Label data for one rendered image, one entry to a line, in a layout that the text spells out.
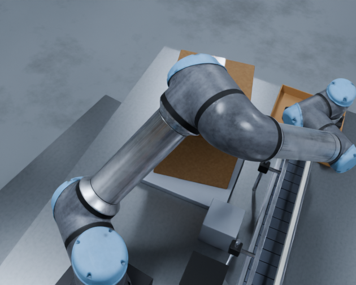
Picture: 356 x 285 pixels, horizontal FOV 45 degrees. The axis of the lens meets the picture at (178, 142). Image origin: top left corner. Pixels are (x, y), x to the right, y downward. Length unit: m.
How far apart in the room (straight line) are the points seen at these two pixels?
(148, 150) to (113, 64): 2.21
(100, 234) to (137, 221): 0.36
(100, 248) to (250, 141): 0.39
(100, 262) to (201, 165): 0.50
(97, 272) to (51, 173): 0.55
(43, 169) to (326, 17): 3.17
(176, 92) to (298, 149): 0.28
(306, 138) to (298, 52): 2.63
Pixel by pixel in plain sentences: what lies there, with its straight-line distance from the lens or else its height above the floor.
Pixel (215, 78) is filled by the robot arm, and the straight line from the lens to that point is 0.85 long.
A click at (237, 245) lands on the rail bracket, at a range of 1.14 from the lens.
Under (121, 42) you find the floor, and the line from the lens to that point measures 3.29.
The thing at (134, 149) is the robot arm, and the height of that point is 1.25.
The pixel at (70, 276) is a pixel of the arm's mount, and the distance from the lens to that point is 1.18.
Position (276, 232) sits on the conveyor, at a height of 0.88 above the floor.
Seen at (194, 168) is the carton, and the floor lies 0.92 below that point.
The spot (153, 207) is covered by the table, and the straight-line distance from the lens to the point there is 1.34.
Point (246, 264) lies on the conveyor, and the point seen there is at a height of 0.88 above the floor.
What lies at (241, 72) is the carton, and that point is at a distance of 1.37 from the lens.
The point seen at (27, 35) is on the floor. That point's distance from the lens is 3.38.
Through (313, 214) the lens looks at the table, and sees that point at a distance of 1.46.
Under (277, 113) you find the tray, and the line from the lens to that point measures 1.70.
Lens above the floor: 1.96
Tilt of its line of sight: 48 degrees down
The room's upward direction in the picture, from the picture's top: 10 degrees clockwise
